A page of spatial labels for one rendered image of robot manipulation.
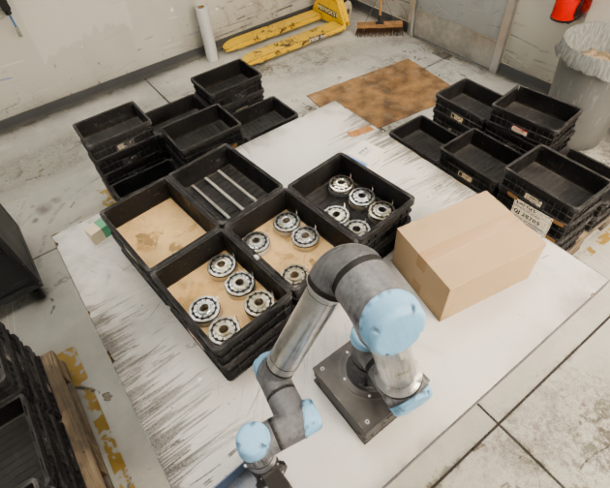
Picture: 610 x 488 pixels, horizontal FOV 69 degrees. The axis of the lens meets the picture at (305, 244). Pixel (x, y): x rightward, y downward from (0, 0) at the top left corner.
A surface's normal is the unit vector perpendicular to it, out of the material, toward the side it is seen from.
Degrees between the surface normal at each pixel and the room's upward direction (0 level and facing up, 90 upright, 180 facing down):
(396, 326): 81
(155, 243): 0
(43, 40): 90
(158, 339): 0
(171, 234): 0
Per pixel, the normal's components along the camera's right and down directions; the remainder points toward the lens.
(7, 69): 0.59, 0.59
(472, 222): -0.06, -0.65
